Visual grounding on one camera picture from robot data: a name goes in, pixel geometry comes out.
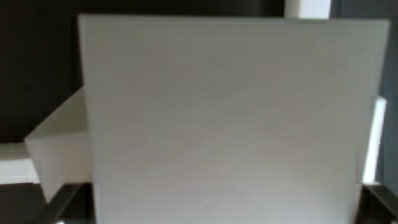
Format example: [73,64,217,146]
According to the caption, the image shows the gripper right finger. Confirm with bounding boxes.
[363,184,398,224]

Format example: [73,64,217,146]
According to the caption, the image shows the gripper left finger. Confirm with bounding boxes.
[34,183,89,224]

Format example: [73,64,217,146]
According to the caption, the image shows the white box part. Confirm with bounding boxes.
[27,14,390,224]

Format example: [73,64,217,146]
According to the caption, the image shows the white U-shaped frame fence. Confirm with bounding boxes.
[0,143,40,185]

